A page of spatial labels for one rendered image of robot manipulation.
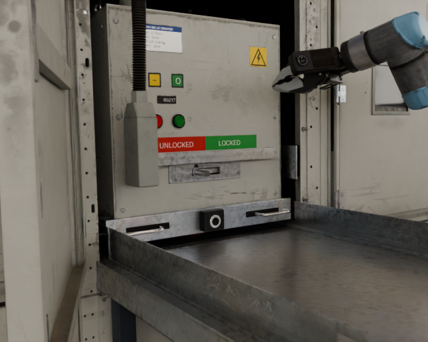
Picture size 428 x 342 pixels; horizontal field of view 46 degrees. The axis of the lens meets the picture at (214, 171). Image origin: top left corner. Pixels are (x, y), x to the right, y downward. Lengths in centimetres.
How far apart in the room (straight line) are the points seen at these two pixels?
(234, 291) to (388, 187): 100
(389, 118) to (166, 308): 102
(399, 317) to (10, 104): 60
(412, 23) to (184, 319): 70
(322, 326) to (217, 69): 82
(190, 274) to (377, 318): 28
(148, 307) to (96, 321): 27
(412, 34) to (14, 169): 82
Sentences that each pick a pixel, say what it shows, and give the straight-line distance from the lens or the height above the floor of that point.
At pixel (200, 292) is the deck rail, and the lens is 79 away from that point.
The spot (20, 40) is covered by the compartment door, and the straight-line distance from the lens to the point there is 45.
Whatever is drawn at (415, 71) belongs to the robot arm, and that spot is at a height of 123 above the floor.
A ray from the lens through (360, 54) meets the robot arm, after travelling 112.
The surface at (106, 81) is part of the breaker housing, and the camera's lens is 115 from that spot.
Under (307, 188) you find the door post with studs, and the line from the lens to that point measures 141.
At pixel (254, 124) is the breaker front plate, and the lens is 133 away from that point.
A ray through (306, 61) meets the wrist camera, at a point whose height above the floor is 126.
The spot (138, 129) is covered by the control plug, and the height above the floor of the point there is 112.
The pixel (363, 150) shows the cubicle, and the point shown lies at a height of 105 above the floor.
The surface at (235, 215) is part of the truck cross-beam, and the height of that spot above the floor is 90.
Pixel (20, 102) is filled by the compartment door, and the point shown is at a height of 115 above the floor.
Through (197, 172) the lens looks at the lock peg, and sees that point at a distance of 121.
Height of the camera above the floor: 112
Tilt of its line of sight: 5 degrees down
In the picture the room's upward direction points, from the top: 1 degrees counter-clockwise
